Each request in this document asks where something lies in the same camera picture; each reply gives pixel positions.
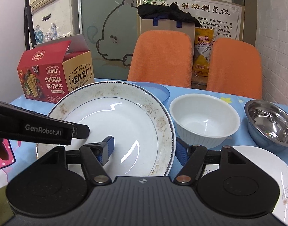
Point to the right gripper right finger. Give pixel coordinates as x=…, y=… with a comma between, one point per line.
x=192, y=160

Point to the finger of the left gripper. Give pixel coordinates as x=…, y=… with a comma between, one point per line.
x=81, y=131

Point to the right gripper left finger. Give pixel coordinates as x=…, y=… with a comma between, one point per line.
x=94, y=156

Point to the white ceramic bowl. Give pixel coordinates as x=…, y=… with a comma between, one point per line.
x=203, y=119

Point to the white plate brown rim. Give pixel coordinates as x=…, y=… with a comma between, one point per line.
x=143, y=132

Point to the blue plastic bowl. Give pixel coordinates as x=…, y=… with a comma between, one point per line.
x=159, y=91

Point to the stainless steel bowl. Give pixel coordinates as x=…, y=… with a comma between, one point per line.
x=267, y=125

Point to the white plate floral pattern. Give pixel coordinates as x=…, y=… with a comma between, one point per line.
x=248, y=183

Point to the red cracker box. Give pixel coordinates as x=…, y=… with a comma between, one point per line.
x=55, y=68

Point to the right orange chair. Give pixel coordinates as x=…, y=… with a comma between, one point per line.
x=235, y=68

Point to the orange chair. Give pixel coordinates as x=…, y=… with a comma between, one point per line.
x=162, y=57
x=235, y=68

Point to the left orange chair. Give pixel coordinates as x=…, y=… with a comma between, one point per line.
x=162, y=57

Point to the yellow snack bag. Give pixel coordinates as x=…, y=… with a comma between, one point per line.
x=203, y=42

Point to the frosted glass door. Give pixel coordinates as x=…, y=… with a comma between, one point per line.
x=110, y=29

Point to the black cloth on box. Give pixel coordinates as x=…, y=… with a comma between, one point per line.
x=172, y=12

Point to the cardboard box blue handles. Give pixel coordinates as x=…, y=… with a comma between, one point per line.
x=174, y=27

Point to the white wall poster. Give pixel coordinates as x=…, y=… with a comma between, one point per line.
x=225, y=17

